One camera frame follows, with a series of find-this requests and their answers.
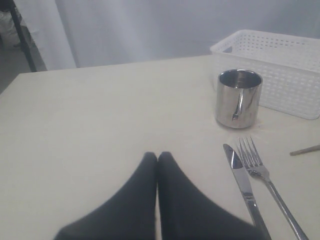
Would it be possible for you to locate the grey backdrop curtain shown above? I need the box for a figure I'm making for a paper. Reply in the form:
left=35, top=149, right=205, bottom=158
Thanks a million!
left=15, top=0, right=320, bottom=71

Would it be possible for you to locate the silver metal table knife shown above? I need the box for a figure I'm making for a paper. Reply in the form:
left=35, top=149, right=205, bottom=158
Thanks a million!
left=223, top=143, right=272, bottom=240

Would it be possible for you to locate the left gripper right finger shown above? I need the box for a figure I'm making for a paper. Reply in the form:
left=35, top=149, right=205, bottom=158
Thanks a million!
left=157, top=151, right=269, bottom=240

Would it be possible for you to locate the silver metal fork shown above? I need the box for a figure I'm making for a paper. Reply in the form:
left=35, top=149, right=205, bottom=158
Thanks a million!
left=237, top=136, right=309, bottom=240

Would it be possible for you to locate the white perforated plastic basket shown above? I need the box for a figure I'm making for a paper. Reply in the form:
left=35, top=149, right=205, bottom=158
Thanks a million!
left=210, top=29, right=320, bottom=120

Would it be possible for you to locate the black metal stand leg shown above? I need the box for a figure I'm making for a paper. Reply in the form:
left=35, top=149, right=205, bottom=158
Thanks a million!
left=8, top=0, right=37, bottom=73

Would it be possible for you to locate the silver foil packet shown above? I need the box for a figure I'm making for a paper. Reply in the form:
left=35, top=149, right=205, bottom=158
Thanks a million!
left=215, top=69, right=263, bottom=129

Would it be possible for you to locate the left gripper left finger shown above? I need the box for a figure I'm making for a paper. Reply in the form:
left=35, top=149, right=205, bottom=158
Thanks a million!
left=55, top=152, right=158, bottom=240

